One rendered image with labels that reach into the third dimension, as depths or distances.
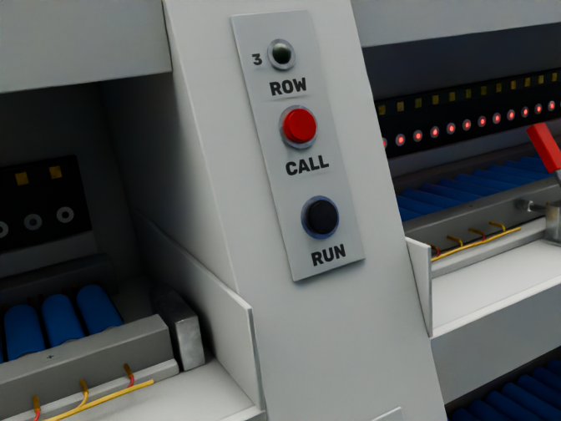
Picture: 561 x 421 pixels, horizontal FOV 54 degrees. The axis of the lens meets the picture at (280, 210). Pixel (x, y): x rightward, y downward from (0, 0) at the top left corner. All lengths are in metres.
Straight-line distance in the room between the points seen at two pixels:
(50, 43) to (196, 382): 0.16
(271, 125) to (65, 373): 0.15
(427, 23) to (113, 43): 0.17
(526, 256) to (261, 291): 0.21
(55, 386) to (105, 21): 0.16
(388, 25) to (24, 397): 0.26
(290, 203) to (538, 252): 0.21
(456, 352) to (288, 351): 0.10
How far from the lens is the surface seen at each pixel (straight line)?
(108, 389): 0.28
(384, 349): 0.28
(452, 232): 0.40
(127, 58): 0.25
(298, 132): 0.25
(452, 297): 0.34
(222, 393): 0.27
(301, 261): 0.25
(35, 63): 0.25
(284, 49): 0.26
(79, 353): 0.28
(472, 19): 0.36
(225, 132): 0.24
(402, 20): 0.32
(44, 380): 0.28
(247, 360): 0.25
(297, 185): 0.25
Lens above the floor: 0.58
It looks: 2 degrees down
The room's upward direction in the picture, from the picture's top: 14 degrees counter-clockwise
